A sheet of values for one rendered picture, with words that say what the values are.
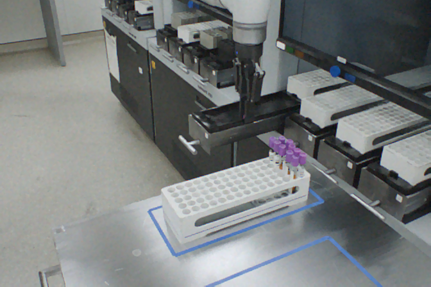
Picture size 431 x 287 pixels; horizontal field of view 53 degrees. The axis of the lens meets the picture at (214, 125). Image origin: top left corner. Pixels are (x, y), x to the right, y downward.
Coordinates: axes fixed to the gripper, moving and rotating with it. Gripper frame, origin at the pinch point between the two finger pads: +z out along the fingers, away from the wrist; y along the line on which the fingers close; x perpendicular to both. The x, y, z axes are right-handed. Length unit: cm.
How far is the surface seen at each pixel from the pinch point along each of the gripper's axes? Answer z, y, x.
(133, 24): 8, 130, -12
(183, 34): -1, 74, -15
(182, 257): 2, -41, 40
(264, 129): 7.0, -2.2, -5.2
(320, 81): -2.2, 1.6, -28.9
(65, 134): 83, 166, 29
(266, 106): 3.9, 5.0, -10.7
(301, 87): -1.3, 2.2, -21.7
